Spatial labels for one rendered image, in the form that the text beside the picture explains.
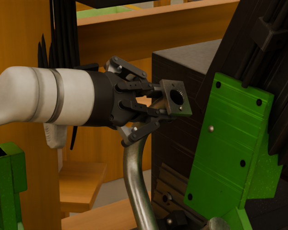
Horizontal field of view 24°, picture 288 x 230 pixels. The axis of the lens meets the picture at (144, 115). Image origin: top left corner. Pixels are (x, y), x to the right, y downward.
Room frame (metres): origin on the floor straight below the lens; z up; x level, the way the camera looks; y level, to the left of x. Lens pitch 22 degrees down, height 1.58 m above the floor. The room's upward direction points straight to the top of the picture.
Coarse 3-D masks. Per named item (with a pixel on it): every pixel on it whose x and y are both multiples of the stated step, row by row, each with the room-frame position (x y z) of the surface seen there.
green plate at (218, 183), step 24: (216, 72) 0.93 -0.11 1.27; (216, 96) 0.91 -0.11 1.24; (240, 96) 0.88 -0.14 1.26; (264, 96) 0.84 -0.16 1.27; (216, 120) 0.90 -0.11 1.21; (240, 120) 0.86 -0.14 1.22; (264, 120) 0.83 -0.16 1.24; (216, 144) 0.88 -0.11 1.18; (240, 144) 0.85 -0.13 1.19; (264, 144) 0.85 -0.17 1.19; (192, 168) 0.91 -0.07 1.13; (216, 168) 0.87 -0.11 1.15; (240, 168) 0.83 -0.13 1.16; (264, 168) 0.85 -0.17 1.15; (192, 192) 0.89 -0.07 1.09; (216, 192) 0.85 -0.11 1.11; (240, 192) 0.82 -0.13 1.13; (264, 192) 0.86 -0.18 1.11; (216, 216) 0.84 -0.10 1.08
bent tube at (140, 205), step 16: (160, 80) 0.91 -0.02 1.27; (176, 96) 0.91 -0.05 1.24; (176, 112) 0.87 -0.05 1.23; (144, 144) 0.94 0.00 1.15; (128, 160) 0.92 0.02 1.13; (128, 176) 0.91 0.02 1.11; (128, 192) 0.90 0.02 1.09; (144, 192) 0.89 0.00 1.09; (144, 208) 0.87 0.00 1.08; (144, 224) 0.85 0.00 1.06
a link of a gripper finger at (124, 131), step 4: (120, 128) 0.83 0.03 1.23; (124, 128) 0.83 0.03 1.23; (128, 128) 0.83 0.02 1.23; (132, 128) 0.83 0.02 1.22; (136, 128) 0.83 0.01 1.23; (120, 132) 0.83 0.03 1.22; (124, 132) 0.82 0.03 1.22; (128, 132) 0.83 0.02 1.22; (124, 136) 0.82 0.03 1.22; (124, 140) 0.82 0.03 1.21; (128, 144) 0.82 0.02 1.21
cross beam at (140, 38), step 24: (216, 0) 1.42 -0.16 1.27; (96, 24) 1.22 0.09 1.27; (120, 24) 1.25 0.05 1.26; (144, 24) 1.28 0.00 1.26; (168, 24) 1.31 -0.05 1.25; (192, 24) 1.35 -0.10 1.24; (216, 24) 1.38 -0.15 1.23; (96, 48) 1.22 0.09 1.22; (120, 48) 1.25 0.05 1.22; (144, 48) 1.28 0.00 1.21; (168, 48) 1.31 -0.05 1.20
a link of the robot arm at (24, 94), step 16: (0, 80) 0.78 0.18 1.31; (16, 80) 0.76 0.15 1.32; (32, 80) 0.77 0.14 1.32; (48, 80) 0.78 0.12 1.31; (0, 96) 0.76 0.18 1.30; (16, 96) 0.75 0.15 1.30; (32, 96) 0.76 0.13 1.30; (48, 96) 0.77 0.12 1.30; (0, 112) 0.75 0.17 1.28; (16, 112) 0.75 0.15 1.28; (32, 112) 0.76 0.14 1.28; (48, 112) 0.77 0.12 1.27
